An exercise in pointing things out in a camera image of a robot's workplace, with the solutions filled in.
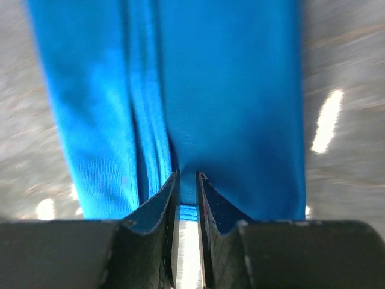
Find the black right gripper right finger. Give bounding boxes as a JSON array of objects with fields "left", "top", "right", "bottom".
[{"left": 196, "top": 172, "right": 384, "bottom": 288}]

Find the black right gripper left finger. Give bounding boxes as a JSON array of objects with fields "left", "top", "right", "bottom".
[{"left": 1, "top": 171, "right": 180, "bottom": 288}]

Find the blue cloth napkin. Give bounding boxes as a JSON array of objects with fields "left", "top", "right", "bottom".
[{"left": 26, "top": 1, "right": 306, "bottom": 220}]

